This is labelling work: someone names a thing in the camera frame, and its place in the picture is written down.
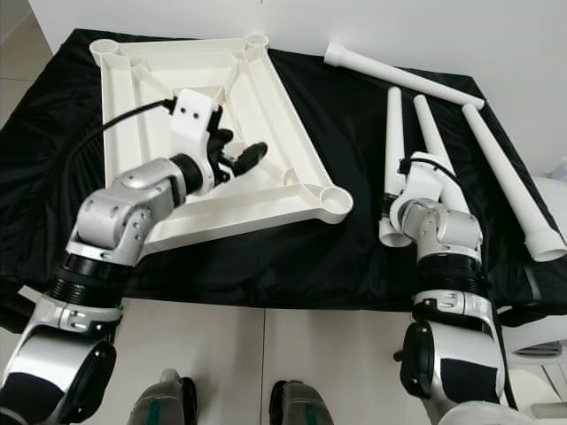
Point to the white tapered plastic table leg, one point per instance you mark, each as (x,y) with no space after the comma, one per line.
(394,142)
(399,75)
(505,177)
(430,128)

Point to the white plastic table top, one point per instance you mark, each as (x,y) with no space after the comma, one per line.
(142,88)

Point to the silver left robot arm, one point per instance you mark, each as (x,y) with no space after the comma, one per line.
(133,212)

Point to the black table cloth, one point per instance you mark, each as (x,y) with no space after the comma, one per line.
(319,266)

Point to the black metal table bar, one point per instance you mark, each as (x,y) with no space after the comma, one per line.
(400,354)

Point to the grey robot right leg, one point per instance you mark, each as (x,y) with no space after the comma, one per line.
(310,405)

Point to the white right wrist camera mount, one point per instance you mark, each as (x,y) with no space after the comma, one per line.
(425,180)

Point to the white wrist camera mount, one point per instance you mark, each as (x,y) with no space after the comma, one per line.
(195,111)
(425,180)

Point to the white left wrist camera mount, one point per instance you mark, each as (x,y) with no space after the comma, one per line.
(195,111)

